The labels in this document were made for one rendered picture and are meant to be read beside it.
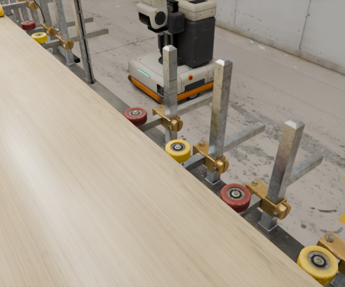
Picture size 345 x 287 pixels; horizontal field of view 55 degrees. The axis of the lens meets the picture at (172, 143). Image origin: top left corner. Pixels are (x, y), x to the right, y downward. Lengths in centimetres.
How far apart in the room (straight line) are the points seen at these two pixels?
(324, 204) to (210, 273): 157
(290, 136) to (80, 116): 73
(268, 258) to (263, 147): 181
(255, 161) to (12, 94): 163
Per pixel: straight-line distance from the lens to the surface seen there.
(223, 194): 90
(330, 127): 294
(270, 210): 101
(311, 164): 118
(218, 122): 102
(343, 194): 237
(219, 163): 110
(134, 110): 122
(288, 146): 86
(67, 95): 138
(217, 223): 84
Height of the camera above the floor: 156
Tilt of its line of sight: 38 degrees down
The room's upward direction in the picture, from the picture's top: 1 degrees counter-clockwise
